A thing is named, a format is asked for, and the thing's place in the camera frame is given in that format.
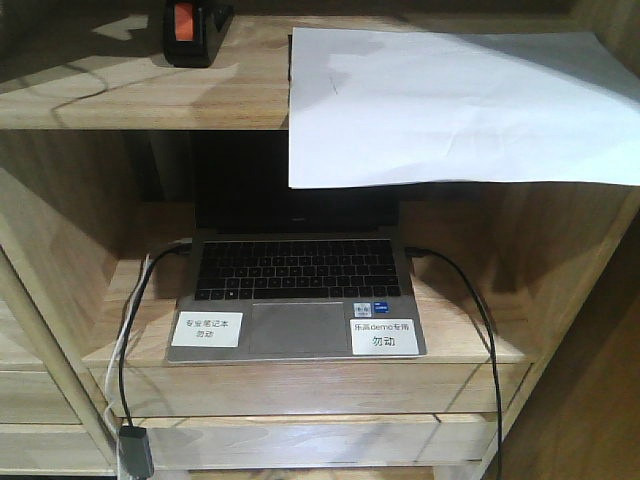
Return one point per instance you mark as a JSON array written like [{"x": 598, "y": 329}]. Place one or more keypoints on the white paper sheet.
[{"x": 371, "y": 108}]

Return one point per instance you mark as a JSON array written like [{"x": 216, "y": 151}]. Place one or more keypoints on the black orange stapler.
[{"x": 193, "y": 31}]

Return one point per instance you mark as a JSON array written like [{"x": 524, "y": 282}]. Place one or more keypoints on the silver open laptop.
[{"x": 298, "y": 264}]

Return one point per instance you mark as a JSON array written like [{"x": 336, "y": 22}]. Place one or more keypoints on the white label sticker right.
[{"x": 381, "y": 337}]

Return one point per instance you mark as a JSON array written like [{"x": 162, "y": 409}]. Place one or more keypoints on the white label sticker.
[
  {"x": 207, "y": 329},
  {"x": 381, "y": 337}
]

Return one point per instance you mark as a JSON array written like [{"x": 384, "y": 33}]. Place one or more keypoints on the white label sticker left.
[{"x": 207, "y": 329}]

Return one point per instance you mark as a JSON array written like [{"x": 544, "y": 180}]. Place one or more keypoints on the grey usb hub adapter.
[{"x": 135, "y": 451}]

